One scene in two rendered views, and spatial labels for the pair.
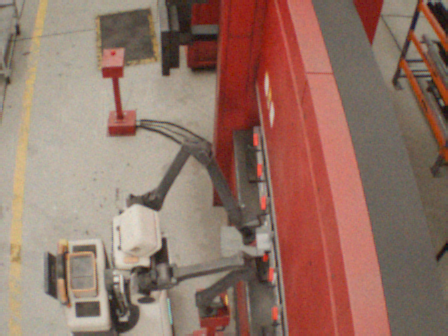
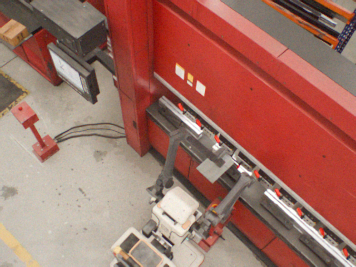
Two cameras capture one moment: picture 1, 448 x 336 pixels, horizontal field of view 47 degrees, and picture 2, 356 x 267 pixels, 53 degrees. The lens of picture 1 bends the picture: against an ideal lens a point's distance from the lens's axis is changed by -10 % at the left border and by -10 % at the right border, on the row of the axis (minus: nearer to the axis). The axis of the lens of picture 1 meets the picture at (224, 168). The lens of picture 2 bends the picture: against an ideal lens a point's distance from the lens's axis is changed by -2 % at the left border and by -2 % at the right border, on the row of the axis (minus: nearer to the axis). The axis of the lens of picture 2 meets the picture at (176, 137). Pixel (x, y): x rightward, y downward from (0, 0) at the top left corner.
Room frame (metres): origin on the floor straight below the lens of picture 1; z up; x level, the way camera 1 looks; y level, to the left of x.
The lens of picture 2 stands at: (0.71, 0.94, 3.66)
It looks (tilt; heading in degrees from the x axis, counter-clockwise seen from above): 61 degrees down; 319
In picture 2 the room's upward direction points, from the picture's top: 5 degrees clockwise
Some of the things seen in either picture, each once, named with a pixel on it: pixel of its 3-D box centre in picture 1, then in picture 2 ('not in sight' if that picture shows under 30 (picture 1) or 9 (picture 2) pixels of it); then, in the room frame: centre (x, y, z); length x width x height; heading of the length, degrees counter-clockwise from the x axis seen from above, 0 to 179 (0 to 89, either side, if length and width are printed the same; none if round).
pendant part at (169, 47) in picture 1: (168, 29); (75, 72); (2.58, 0.39, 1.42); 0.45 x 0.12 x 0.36; 12
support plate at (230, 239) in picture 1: (245, 241); (215, 165); (1.44, -0.14, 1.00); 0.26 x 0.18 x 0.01; 97
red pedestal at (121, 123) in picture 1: (117, 93); (34, 132); (2.97, 0.88, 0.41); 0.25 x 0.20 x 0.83; 97
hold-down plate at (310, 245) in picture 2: not in sight; (316, 250); (0.45, -0.35, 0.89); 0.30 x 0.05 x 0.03; 7
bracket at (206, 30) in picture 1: (211, 47); (99, 66); (2.71, 0.14, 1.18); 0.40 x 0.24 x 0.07; 7
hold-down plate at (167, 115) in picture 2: (251, 160); (171, 119); (2.04, -0.16, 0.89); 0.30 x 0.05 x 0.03; 7
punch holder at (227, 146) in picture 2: (277, 217); (228, 141); (1.48, -0.28, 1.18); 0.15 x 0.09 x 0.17; 7
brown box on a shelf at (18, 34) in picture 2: not in sight; (11, 31); (3.71, 0.57, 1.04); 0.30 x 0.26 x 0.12; 12
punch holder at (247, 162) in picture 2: (281, 253); (248, 158); (1.28, -0.31, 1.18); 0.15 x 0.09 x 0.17; 7
